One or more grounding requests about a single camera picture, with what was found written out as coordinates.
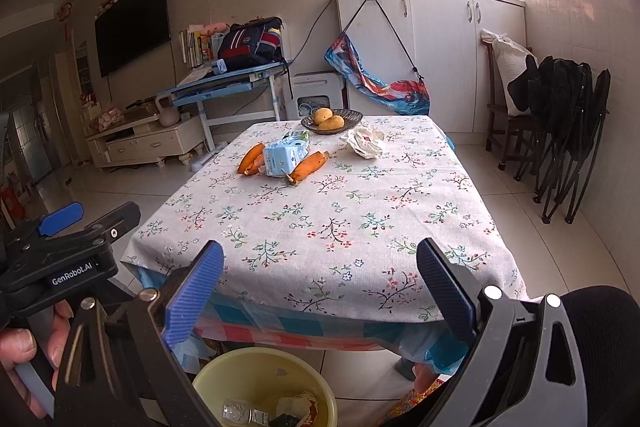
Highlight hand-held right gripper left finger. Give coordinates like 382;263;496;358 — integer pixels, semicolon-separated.
52;239;226;427

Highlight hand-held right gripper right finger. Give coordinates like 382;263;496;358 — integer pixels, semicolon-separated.
415;237;588;427

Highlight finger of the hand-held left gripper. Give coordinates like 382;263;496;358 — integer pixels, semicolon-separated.
20;201;141;268
5;202;85;248

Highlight yellow trash bin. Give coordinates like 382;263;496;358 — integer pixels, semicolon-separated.
192;347;338;427

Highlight curved orange peel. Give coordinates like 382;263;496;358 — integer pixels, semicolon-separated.
237;143;266;175

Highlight blue milk carton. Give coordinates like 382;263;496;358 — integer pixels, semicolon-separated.
262;130;311;178

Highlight white paper bag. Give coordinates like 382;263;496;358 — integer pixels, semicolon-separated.
340;126;386;160

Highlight large orange peel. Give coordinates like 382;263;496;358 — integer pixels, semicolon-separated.
286;151;332;186

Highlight person's left hand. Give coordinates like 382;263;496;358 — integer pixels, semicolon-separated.
0;302;73;418

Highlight white television stand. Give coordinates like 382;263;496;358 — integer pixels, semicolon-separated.
85;107;206;170

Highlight pale kettlebell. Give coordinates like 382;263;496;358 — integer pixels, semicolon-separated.
155;94;182;128

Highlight crumpled beige wrapper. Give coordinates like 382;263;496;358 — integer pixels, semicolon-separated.
275;391;321;425

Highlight blue study desk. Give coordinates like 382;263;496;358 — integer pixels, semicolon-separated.
155;61;291;152

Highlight dark wooden chair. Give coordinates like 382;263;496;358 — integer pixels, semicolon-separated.
482;34;536;170

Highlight row of books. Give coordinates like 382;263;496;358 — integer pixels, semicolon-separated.
179;24;231;68

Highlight dark woven fruit tray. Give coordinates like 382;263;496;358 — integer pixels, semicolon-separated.
301;109;364;136

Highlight black television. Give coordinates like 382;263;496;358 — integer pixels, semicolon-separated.
95;0;172;78

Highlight small red knot ornament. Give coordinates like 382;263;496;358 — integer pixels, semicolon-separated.
56;0;74;42

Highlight black folding chairs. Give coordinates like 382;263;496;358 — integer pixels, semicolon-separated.
507;56;612;224

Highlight dark striped backpack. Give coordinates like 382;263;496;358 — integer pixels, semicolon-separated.
216;17;286;70

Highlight white cabinet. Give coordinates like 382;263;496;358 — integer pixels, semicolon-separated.
332;0;528;148

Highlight white sack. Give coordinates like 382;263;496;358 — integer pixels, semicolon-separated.
481;28;538;116

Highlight white plastic stool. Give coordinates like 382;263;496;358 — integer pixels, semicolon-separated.
289;71;343;122

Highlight colourful printed drawstring bag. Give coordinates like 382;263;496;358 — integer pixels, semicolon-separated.
324;32;431;116

